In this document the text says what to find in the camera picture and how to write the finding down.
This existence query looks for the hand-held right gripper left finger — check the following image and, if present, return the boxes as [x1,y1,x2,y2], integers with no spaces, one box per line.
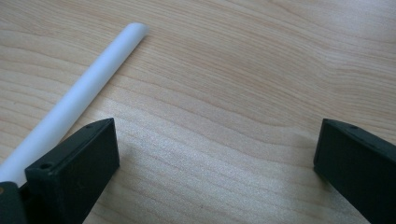
[19,118,120,224]

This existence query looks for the white plastic tube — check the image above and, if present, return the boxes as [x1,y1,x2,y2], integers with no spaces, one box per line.
[0,21,150,188]

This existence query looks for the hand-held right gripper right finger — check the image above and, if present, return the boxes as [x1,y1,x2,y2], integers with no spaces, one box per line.
[313,118,396,224]

